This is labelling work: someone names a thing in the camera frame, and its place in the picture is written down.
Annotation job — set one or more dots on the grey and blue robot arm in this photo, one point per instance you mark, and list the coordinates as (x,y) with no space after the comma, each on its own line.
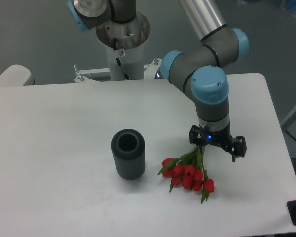
(199,76)

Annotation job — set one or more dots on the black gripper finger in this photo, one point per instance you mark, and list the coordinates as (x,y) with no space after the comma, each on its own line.
(196,138)
(237,147)

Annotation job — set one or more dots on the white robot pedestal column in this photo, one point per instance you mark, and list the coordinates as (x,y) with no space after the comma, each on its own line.
(124,44)

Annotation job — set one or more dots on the beige chair back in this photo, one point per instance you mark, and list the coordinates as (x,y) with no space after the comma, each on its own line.
(16,75)

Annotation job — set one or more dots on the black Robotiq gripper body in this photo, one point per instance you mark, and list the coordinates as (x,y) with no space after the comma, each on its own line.
(220,138)

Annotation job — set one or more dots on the dark grey ribbed vase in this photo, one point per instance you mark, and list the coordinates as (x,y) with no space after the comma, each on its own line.
(128,149)

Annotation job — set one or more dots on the red tulip bouquet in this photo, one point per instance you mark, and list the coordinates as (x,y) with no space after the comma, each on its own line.
(189,171)

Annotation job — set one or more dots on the white pedestal base frame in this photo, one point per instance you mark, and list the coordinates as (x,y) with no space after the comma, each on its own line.
(151,71)

